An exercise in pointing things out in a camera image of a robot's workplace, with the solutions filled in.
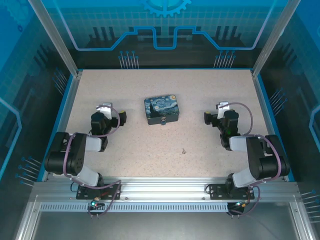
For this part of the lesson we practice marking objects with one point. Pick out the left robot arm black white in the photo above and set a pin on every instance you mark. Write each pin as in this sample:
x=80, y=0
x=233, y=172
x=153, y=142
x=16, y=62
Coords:
x=75, y=155

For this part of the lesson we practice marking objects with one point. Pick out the aluminium frame post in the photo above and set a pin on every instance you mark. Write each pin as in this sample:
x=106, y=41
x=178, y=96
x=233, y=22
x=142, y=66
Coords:
x=272, y=37
x=57, y=37

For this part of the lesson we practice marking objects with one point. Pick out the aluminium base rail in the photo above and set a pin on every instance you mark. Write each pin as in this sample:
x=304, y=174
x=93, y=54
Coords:
x=162, y=188

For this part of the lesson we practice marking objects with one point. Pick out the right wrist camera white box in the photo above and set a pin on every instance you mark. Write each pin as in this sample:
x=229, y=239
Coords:
x=222, y=110

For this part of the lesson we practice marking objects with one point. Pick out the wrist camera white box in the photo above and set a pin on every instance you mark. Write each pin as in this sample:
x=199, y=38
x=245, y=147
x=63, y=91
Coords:
x=107, y=110
x=222, y=110

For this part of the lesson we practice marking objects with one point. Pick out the small dark padlock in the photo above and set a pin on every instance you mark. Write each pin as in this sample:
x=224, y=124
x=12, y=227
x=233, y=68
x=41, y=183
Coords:
x=163, y=121

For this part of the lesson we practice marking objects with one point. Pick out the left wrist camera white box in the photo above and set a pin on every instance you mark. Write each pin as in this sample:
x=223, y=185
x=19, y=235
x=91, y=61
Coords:
x=107, y=110

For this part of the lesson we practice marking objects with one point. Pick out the right connector with green light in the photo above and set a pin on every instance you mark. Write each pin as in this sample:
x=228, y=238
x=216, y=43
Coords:
x=238, y=204

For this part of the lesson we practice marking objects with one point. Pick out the connector with green light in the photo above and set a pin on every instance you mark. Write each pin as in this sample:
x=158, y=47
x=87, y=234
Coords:
x=96, y=203
x=238, y=204

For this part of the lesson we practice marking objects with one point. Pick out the starry night painted tin box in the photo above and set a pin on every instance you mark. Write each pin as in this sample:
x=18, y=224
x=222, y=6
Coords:
x=161, y=106

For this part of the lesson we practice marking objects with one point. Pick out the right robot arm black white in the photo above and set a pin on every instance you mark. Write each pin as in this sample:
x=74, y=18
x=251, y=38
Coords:
x=262, y=160

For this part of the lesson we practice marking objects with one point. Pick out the left connector with green light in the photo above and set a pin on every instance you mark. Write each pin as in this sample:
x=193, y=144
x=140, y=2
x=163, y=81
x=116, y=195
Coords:
x=96, y=203

